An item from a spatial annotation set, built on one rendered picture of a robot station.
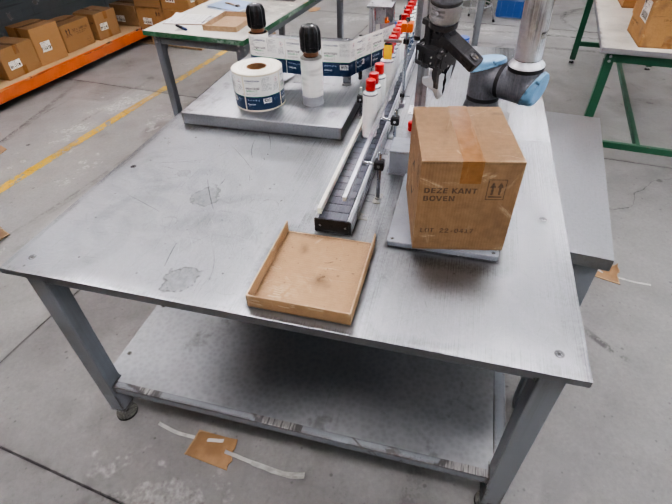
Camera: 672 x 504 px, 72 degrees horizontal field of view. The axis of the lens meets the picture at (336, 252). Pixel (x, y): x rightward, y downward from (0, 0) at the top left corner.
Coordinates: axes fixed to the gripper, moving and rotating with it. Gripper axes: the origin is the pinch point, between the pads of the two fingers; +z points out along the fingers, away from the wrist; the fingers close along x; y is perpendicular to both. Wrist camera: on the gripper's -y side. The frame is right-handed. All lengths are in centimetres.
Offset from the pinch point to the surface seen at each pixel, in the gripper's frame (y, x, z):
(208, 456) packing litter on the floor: 14, 105, 100
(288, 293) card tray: -2, 65, 21
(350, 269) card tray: -8, 48, 23
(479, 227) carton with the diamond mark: -28.5, 20.7, 15.9
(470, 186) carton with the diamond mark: -23.8, 21.4, 3.7
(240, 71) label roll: 85, 6, 21
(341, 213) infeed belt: 6.0, 35.7, 22.2
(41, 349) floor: 110, 128, 108
